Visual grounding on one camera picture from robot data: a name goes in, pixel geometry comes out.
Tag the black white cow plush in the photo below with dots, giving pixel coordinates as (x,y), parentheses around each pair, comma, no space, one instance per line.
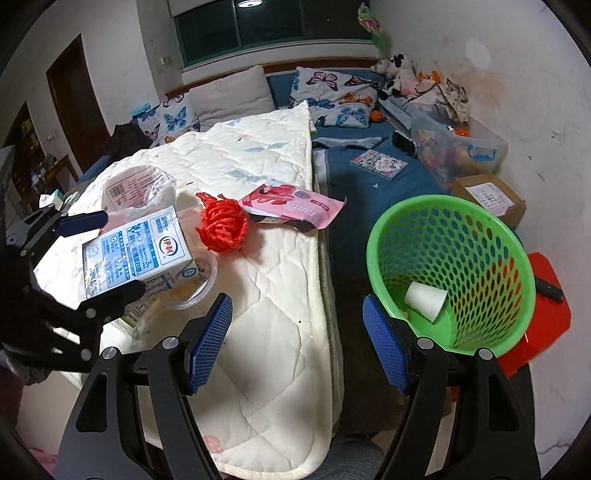
(400,69)

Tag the clear plastic storage bin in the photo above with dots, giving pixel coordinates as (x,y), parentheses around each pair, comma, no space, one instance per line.
(452,147)

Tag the orange mesh net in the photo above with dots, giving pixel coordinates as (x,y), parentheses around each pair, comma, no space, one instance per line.
(221,221)

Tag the person's grey trouser leg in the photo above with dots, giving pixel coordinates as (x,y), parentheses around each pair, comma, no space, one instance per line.
(351,457)

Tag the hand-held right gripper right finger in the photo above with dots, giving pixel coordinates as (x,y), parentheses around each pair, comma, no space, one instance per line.
(385,346)

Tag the person's left forearm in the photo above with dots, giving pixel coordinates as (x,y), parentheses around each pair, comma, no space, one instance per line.
(23,367)

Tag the large butterfly print pillow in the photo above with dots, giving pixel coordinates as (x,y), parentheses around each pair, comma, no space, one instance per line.
(337,97)

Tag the blue white plastic package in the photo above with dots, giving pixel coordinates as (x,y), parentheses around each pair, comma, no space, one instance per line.
(134,249)

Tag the small orange ball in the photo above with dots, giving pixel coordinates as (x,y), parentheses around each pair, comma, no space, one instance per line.
(377,117)

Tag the clear printed plastic bag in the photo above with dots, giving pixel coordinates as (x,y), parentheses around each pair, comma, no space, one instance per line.
(134,184)

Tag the clear plastic round lid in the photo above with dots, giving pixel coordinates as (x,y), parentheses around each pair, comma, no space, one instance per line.
(203,274)

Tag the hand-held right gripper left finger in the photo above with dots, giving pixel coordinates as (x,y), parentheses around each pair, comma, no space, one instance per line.
(208,339)

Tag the white quilted blanket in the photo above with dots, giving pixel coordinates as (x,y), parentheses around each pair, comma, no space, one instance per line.
(268,286)

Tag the blue dotted cloth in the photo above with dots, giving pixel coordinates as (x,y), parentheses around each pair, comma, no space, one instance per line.
(397,113)

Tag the pink snack packet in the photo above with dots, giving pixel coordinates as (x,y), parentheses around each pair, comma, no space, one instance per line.
(286,203)

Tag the small butterfly print pillow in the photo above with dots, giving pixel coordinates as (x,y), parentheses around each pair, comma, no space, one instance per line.
(171,120)

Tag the red plastic stool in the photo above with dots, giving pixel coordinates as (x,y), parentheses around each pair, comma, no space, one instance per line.
(545,323)

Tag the black remote control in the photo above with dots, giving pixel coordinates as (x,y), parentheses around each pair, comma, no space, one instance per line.
(549,288)

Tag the brown wooden door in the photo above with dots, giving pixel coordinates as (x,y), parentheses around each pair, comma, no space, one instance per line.
(78,101)

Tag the dark cluttered shelf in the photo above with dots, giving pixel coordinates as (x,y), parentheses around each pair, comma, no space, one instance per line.
(27,152)

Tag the wooden headboard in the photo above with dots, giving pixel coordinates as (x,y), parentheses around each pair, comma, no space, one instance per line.
(281,67)

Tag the colourful hanging decoration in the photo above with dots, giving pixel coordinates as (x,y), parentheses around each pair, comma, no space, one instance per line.
(371,23)

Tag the brown cardboard box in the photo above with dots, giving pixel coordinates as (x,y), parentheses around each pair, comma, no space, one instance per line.
(489,198)

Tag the dark cloth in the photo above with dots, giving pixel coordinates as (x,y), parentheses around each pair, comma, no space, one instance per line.
(124,141)

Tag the black handheld device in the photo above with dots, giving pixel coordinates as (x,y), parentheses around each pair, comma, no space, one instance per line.
(405,142)

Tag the grey pillow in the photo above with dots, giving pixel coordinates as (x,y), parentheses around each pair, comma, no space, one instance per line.
(231,94)

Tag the pink printed booklet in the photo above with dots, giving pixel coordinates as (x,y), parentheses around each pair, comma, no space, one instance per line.
(379,162)

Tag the orange fox plush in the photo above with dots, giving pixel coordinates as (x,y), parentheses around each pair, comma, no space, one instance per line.
(427,79)

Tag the white dog plush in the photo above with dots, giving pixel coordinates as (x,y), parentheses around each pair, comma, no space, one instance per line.
(382,68)

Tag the white paper cup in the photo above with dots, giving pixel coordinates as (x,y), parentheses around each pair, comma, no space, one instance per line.
(422,300)

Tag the beige patterned cloth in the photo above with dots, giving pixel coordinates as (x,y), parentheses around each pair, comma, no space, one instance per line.
(455,101)

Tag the green plastic basket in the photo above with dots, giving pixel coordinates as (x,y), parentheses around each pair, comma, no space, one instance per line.
(461,240)

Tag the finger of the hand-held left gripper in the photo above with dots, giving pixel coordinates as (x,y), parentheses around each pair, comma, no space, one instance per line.
(83,222)
(108,302)

